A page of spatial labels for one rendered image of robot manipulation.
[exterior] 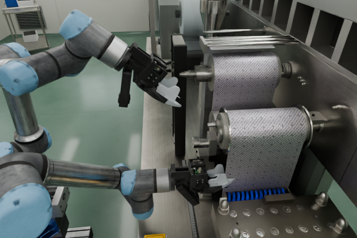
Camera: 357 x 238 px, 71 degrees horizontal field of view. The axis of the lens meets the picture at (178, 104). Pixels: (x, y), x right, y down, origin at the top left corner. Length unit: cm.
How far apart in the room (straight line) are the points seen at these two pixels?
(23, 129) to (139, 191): 61
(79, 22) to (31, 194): 39
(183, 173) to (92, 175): 29
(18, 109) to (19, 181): 54
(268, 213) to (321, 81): 46
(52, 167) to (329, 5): 94
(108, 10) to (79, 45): 567
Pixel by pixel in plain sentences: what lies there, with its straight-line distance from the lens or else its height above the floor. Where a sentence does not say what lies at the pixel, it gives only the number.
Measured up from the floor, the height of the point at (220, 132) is 127.
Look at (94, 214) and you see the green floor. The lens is 221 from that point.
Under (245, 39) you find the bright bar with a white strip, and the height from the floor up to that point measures 146.
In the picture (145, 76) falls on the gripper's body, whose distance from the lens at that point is 66.
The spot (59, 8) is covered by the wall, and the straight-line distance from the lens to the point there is 657.
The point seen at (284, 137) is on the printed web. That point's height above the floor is 126.
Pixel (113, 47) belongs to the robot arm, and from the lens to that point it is 64.
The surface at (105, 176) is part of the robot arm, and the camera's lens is 89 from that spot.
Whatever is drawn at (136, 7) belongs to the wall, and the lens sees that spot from 623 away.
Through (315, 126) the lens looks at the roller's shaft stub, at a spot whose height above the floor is 126.
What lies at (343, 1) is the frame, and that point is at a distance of 89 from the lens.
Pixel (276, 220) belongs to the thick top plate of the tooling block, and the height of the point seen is 103.
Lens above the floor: 174
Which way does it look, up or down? 32 degrees down
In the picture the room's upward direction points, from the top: straight up
